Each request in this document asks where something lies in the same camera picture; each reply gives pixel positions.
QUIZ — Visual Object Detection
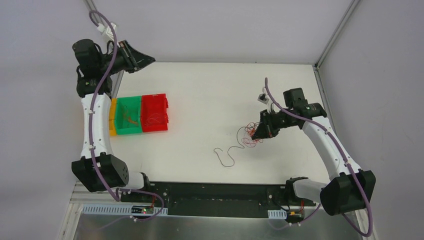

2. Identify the red plastic bin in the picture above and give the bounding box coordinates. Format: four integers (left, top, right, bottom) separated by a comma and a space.
140, 93, 169, 133

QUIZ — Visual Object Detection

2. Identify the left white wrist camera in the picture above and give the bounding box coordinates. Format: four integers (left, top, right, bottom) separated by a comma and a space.
96, 22, 118, 42

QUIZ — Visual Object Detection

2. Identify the right white slotted cable duct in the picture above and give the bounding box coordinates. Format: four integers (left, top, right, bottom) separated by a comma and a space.
267, 209, 287, 220

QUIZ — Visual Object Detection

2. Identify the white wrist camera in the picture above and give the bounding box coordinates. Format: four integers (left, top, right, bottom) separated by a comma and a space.
257, 86, 269, 105
96, 22, 118, 42

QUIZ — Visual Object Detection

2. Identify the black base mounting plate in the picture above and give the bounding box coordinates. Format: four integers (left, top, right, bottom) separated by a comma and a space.
120, 181, 317, 219

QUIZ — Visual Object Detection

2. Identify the left controller circuit board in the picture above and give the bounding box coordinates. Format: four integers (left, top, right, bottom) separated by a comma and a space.
131, 205, 155, 215

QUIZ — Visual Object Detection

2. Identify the green plastic bin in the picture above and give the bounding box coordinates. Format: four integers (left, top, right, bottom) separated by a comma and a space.
114, 95, 143, 135

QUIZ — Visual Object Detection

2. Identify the controller circuit board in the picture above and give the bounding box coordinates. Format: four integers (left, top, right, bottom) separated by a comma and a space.
131, 205, 155, 215
285, 212, 304, 224

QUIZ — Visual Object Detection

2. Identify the yellow plastic bin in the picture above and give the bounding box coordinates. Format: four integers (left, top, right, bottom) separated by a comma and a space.
108, 98, 117, 137

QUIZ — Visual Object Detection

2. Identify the aluminium frame rail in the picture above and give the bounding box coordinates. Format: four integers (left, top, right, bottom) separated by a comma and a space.
70, 181, 369, 210

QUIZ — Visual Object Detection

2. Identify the left white slotted cable duct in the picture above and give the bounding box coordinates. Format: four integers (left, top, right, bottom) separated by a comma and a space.
82, 204, 168, 217

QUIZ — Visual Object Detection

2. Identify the white slotted cable duct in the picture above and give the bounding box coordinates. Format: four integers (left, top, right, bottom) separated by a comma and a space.
82, 204, 168, 217
267, 209, 287, 220

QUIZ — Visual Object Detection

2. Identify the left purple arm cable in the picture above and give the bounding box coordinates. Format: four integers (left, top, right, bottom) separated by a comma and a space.
88, 9, 165, 223

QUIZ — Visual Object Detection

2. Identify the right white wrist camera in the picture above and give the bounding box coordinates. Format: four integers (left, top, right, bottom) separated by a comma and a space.
257, 86, 269, 105

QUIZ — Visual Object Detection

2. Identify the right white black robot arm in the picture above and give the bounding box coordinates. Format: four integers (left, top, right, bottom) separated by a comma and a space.
251, 87, 376, 216

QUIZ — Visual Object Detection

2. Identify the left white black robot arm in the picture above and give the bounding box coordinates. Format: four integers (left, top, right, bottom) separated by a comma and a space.
71, 39, 155, 203

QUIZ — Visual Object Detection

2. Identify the red orange cable bundle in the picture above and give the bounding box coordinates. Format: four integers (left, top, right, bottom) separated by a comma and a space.
236, 121, 266, 149

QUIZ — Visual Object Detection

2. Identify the right controller circuit board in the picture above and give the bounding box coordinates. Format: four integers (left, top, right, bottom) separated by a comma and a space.
285, 212, 304, 224

